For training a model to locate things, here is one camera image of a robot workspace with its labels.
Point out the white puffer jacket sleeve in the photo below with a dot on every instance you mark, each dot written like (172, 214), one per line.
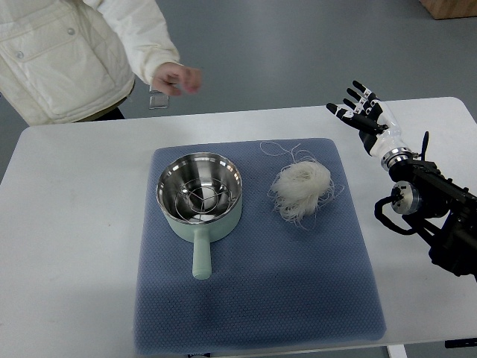
(142, 30)

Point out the metal floor plate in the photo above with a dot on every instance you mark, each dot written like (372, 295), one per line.
(158, 100)

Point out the person's bare hand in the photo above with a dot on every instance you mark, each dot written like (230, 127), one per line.
(172, 79)

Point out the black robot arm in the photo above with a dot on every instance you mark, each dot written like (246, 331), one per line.
(425, 203)

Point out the blue textured mat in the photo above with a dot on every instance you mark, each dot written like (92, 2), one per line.
(273, 283)

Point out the white puffer jacket torso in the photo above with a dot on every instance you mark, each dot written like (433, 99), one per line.
(60, 61)

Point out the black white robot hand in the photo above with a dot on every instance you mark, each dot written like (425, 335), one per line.
(376, 124)

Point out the white vermicelli bundle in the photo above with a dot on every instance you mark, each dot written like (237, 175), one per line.
(302, 188)

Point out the wooden box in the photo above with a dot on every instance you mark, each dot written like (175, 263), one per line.
(450, 9)

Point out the wire steaming rack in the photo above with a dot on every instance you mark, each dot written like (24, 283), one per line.
(198, 201)

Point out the mint green steel pot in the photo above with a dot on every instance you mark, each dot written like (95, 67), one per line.
(202, 166)

